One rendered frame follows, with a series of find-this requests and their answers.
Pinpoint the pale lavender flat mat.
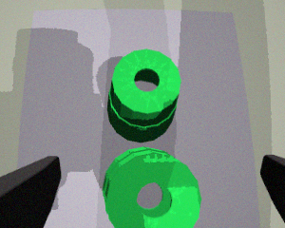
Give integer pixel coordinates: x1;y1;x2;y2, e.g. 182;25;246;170
17;9;260;228

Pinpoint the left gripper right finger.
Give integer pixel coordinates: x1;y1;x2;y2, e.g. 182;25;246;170
260;155;285;222

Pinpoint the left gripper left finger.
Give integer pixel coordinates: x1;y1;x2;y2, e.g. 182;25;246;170
0;156;61;228

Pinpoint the green cup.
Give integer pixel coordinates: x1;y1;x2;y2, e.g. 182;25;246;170
137;183;171;218
107;49;181;143
103;147;201;228

